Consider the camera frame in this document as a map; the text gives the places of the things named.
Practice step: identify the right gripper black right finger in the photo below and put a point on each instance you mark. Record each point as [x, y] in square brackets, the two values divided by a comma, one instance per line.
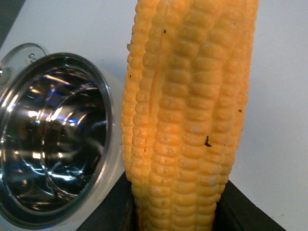
[235, 212]

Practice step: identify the yellow corn cob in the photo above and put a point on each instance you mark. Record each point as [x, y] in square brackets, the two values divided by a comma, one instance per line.
[183, 107]

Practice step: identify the glass pot lid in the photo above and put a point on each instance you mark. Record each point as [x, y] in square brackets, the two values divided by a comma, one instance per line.
[17, 60]

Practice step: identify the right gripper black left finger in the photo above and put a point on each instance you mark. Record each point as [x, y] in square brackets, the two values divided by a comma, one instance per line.
[116, 212]

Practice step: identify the stainless steel pot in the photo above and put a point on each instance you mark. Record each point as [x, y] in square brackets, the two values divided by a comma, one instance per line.
[60, 143]

